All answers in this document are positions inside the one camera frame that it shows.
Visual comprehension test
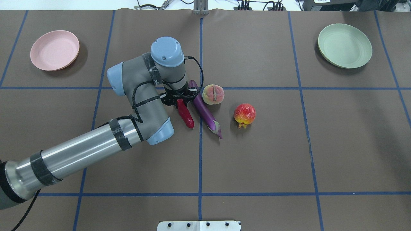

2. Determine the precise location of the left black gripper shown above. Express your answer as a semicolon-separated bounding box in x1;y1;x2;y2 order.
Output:
161;85;198;108

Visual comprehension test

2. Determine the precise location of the red chili pepper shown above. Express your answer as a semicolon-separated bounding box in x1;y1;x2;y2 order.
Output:
177;98;194;129

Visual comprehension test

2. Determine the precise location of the purple eggplant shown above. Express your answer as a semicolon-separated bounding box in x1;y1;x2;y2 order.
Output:
188;80;222;139

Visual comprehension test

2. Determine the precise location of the red pomegranate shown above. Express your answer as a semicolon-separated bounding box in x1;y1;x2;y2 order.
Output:
233;103;256;129

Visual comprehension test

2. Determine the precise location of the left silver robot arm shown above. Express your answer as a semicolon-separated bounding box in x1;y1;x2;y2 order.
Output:
1;37;194;210

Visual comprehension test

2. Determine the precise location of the peach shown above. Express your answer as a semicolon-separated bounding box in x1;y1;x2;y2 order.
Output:
202;84;225;105

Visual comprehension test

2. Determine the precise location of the pink plate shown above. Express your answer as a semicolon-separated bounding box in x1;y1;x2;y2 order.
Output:
30;30;80;71

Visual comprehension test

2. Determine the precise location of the green plate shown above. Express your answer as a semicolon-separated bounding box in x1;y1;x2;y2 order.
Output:
317;23;373;69

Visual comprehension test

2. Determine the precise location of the aluminium frame post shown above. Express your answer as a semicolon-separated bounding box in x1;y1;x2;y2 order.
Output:
193;0;209;15

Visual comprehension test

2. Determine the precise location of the white pedestal column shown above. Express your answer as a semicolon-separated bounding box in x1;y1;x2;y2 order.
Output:
157;220;242;231

